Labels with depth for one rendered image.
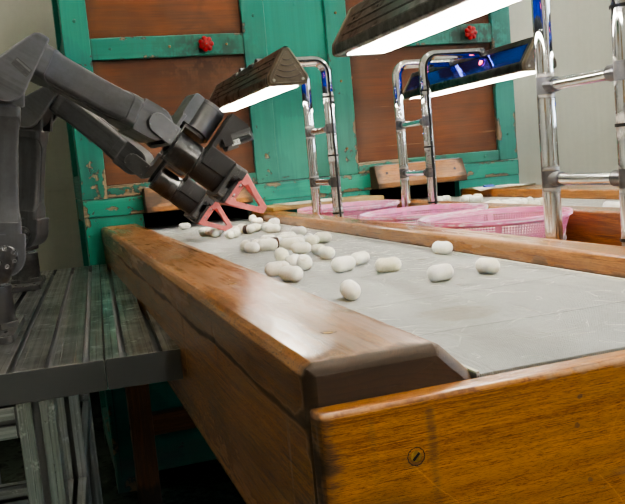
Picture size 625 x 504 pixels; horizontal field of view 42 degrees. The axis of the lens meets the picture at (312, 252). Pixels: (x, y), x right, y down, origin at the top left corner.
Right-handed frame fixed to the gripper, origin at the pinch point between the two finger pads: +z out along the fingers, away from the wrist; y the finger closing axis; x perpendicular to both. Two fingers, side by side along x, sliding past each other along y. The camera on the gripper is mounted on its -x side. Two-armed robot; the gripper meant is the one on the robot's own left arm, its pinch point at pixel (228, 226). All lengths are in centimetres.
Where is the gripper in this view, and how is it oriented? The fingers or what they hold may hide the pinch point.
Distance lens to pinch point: 185.3
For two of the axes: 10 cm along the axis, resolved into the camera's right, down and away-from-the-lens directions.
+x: -5.5, 8.3, -1.2
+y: -3.2, -0.8, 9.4
